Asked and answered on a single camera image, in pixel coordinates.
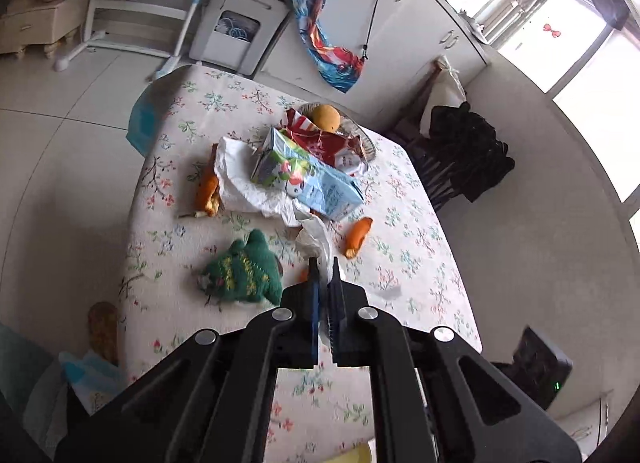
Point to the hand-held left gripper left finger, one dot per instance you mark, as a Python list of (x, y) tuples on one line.
[(313, 295)]

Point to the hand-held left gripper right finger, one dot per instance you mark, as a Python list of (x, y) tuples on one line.
[(336, 305)]

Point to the blue milk carton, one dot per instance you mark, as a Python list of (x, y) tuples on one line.
[(330, 193)]

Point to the green milk carton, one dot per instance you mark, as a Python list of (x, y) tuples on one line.
[(277, 168)]

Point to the white paper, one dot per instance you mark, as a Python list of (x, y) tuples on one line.
[(240, 183)]

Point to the yellow bin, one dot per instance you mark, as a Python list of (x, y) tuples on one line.
[(350, 455)]

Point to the small orange peel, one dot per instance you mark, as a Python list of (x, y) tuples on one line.
[(357, 235)]

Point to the green knitted toy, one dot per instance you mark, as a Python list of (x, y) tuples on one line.
[(240, 268)]

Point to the floral tablecloth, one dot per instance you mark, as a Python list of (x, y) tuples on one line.
[(425, 253)]

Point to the large orange peel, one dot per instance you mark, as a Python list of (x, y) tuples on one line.
[(206, 193)]

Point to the red snack packet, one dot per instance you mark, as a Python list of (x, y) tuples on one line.
[(330, 145)]

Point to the black folding chair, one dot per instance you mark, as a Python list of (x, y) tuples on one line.
[(432, 178)]

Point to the woven basket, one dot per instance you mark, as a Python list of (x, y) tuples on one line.
[(369, 145)]

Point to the orange fruit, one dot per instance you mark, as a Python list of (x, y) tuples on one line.
[(324, 118)]

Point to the black jacket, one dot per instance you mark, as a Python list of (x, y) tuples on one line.
[(467, 153)]

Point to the black electronic device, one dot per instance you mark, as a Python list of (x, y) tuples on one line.
[(537, 368)]

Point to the brown slipper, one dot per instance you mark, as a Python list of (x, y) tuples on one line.
[(103, 330)]

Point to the cream cloth bag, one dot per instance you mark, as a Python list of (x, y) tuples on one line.
[(445, 90)]

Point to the checked under tablecloth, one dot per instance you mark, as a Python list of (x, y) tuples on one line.
[(142, 118)]

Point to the colourful printed bag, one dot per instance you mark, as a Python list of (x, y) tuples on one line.
[(320, 43)]

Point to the white appliance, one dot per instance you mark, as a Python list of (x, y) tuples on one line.
[(235, 28)]

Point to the white cabinet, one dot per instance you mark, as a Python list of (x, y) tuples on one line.
[(410, 28)]

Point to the blue and white desk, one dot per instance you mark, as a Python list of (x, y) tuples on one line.
[(140, 8)]

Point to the cream TV stand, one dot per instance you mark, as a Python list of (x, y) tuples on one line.
[(35, 25)]

